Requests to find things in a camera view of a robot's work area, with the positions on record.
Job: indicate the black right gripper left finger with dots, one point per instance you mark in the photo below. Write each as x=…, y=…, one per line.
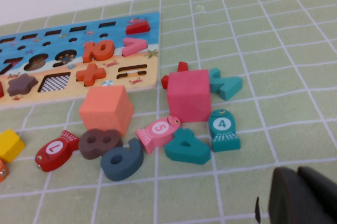
x=287, y=200

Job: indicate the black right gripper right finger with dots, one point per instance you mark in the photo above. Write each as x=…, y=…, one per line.
x=321, y=195

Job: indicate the teal number four piece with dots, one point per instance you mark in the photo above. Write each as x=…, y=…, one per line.
x=194, y=155

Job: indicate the teal number two piece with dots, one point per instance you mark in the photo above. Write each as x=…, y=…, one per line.
x=226, y=84

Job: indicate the dark blue number nine piece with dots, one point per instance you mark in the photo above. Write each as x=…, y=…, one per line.
x=131, y=153

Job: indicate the red less-than sign piece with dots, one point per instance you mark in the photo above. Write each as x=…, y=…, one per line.
x=182, y=66

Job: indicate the blue wooden puzzle board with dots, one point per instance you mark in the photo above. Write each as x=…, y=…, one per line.
x=150, y=71

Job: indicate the brown number eight piece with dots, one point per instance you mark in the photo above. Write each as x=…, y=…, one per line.
x=89, y=153

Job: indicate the pink greater-than sign piece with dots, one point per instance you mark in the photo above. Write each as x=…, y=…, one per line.
x=126, y=49

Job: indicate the red minus sign piece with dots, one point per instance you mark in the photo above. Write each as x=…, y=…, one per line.
x=138, y=28

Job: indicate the orange plus sign piece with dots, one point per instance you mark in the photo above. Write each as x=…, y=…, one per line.
x=90, y=74

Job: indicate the orange number ten piece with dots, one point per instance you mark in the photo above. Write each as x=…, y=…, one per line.
x=89, y=51

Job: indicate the yellow pentagon piece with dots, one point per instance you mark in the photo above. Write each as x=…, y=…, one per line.
x=10, y=145

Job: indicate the brown star piece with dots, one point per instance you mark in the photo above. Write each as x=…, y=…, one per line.
x=22, y=85

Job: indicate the red triangle piece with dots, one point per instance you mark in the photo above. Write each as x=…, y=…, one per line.
x=1, y=91

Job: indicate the teal fish number four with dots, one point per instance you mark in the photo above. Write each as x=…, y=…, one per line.
x=223, y=140

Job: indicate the deep pink cube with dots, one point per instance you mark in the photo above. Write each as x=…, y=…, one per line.
x=188, y=95

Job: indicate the pink fish number five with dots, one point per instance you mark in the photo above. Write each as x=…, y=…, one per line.
x=150, y=136

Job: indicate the green grid tablecloth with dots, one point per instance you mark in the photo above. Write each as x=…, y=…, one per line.
x=263, y=50

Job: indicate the orange cube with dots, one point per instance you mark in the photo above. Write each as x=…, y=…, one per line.
x=105, y=108

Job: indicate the red fish number seven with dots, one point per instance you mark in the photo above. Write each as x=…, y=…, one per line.
x=52, y=161

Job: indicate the orange fish number ten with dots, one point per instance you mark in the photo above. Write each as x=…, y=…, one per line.
x=2, y=168

